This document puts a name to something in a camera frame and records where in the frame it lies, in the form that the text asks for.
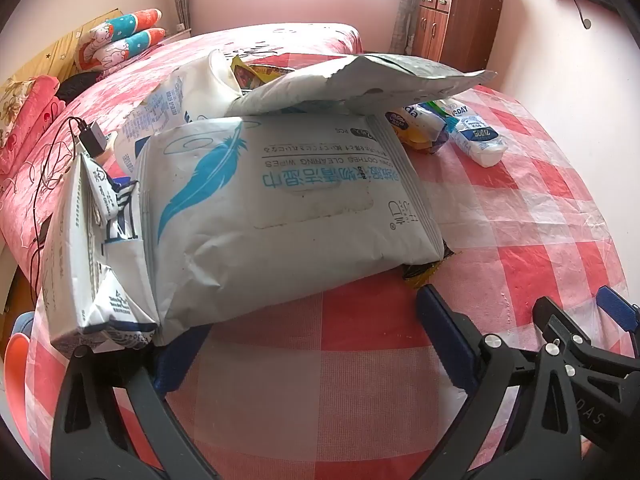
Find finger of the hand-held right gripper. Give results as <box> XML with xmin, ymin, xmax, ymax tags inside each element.
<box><xmin>595</xmin><ymin>285</ymin><xmax>640</xmax><ymax>356</ymax></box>
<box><xmin>531</xmin><ymin>296</ymin><xmax>616</xmax><ymax>376</ymax></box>

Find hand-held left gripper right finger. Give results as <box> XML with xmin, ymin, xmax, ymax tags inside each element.
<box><xmin>416</xmin><ymin>284</ymin><xmax>586</xmax><ymax>480</ymax></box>

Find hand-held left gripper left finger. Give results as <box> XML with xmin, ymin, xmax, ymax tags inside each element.
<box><xmin>50</xmin><ymin>325</ymin><xmax>221</xmax><ymax>480</ymax></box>

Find black and yellow coffee packet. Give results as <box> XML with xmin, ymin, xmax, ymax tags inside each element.
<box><xmin>402</xmin><ymin>242</ymin><xmax>458</xmax><ymax>288</ymax></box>

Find orange plastic bucket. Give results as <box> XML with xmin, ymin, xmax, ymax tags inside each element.
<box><xmin>0</xmin><ymin>332</ymin><xmax>38</xmax><ymax>411</ymax></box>

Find white wet wipes packet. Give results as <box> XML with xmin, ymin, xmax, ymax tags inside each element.
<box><xmin>135</xmin><ymin>114</ymin><xmax>446</xmax><ymax>346</ymax></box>

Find blue and yellow tissue packet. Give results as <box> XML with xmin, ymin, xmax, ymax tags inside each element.
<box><xmin>385</xmin><ymin>105</ymin><xmax>448</xmax><ymax>153</ymax></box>

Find white and blue carton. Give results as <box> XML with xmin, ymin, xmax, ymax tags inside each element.
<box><xmin>77</xmin><ymin>240</ymin><xmax>161</xmax><ymax>351</ymax></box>

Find red checkered tablecloth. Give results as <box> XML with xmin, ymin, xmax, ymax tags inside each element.
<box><xmin>30</xmin><ymin>82</ymin><xmax>636</xmax><ymax>480</ymax></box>

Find white blue packet left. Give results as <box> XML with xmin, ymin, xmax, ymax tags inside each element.
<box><xmin>42</xmin><ymin>152</ymin><xmax>108</xmax><ymax>356</ymax></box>

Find small white tissue packet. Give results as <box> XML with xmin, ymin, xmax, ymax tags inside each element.
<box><xmin>447</xmin><ymin>112</ymin><xmax>508</xmax><ymax>168</ymax></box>

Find small white carton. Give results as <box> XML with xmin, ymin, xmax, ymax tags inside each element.
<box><xmin>80</xmin><ymin>155</ymin><xmax>138</xmax><ymax>226</ymax></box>

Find green packet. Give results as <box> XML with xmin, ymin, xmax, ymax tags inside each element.
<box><xmin>420</xmin><ymin>100</ymin><xmax>468</xmax><ymax>118</ymax></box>

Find black charger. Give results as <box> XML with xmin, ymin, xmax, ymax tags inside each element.
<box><xmin>75</xmin><ymin>119</ymin><xmax>107</xmax><ymax>157</ymax></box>

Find grey torn mailing bag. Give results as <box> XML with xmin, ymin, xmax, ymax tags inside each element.
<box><xmin>227</xmin><ymin>52</ymin><xmax>498</xmax><ymax>117</ymax></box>

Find white bag with blue print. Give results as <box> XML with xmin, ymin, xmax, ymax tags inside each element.
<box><xmin>114</xmin><ymin>49</ymin><xmax>246</xmax><ymax>176</ymax></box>

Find pink folded blankets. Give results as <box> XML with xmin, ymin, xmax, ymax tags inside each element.
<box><xmin>0</xmin><ymin>75</ymin><xmax>66</xmax><ymax>176</ymax></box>

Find dark cloth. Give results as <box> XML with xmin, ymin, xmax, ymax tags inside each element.
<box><xmin>57</xmin><ymin>72</ymin><xmax>103</xmax><ymax>101</ymax></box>

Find yellow snack wrapper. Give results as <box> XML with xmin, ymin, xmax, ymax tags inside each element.
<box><xmin>230</xmin><ymin>56</ymin><xmax>291</xmax><ymax>92</ymax></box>

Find brown wooden cabinet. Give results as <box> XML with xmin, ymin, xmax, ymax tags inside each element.
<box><xmin>412</xmin><ymin>0</ymin><xmax>503</xmax><ymax>73</ymax></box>

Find floral pillow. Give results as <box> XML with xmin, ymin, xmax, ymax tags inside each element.
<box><xmin>0</xmin><ymin>77</ymin><xmax>36</xmax><ymax>128</ymax></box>

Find bed with pink bedspread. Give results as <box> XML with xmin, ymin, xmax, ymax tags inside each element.
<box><xmin>0</xmin><ymin>22</ymin><xmax>363</xmax><ymax>281</ymax></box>

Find cartoon print bolster pillow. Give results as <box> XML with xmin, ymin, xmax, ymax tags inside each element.
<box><xmin>75</xmin><ymin>28</ymin><xmax>168</xmax><ymax>72</ymax></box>
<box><xmin>87</xmin><ymin>9</ymin><xmax>166</xmax><ymax>43</ymax></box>

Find yellow headboard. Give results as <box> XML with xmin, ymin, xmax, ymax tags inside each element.
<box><xmin>0</xmin><ymin>7</ymin><xmax>123</xmax><ymax>86</ymax></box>

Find black charger cable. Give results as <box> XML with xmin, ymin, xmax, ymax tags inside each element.
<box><xmin>27</xmin><ymin>117</ymin><xmax>88</xmax><ymax>301</ymax></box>

